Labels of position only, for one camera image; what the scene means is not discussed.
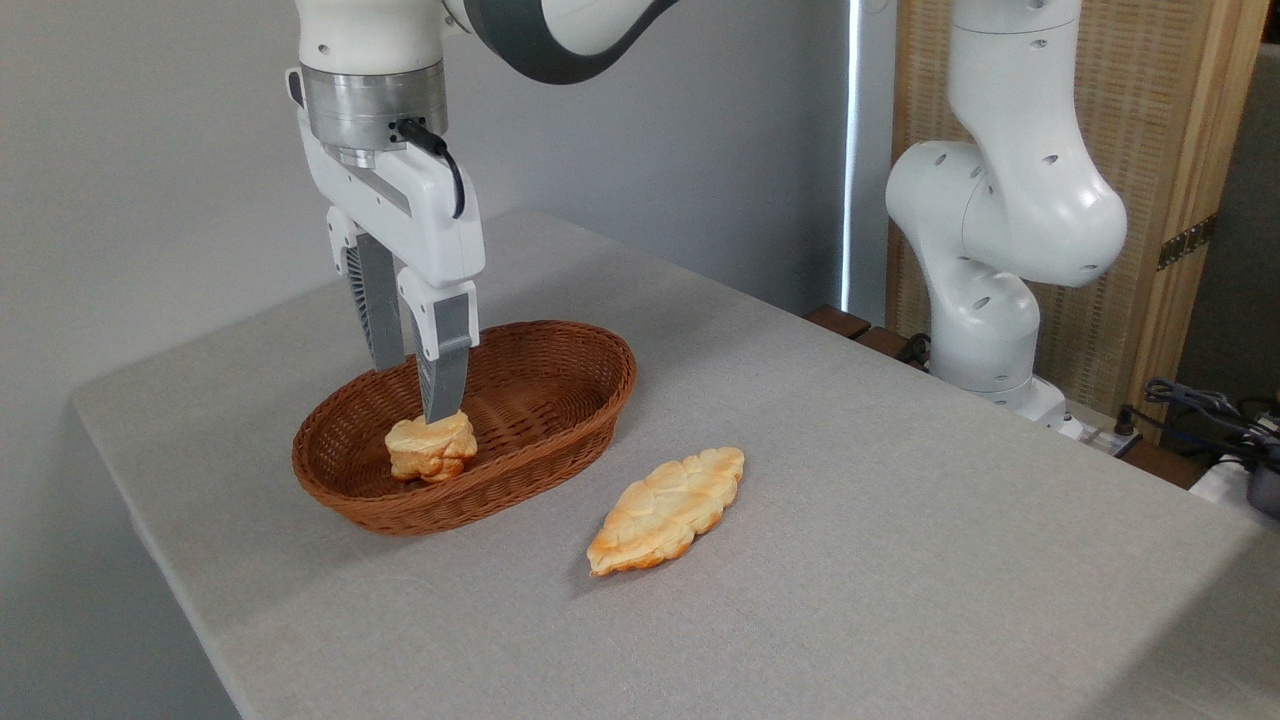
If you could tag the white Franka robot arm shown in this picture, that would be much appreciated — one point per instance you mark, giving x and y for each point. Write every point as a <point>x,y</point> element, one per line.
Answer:
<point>1000,200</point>

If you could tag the metal screen hinge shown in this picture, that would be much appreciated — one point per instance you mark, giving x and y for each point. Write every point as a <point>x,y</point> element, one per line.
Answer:
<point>1187,242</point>

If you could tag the wooden woven folding screen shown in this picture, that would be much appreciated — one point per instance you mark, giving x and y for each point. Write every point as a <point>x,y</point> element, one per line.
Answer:
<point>1160,100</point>

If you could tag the white cloth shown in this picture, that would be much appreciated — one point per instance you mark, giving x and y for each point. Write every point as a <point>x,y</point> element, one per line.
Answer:
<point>1215,485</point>

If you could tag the small round bread roll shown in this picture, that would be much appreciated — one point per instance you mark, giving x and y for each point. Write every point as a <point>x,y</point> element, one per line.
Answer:
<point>430,455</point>

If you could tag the long braided bread loaf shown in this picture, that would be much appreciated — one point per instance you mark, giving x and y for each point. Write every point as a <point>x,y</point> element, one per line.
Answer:
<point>665,510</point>

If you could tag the brown wicker oval basket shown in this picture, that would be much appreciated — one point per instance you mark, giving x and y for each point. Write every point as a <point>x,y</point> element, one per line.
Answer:
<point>560,400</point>

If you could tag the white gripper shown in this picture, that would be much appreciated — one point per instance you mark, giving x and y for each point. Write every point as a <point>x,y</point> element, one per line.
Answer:
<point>420,220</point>

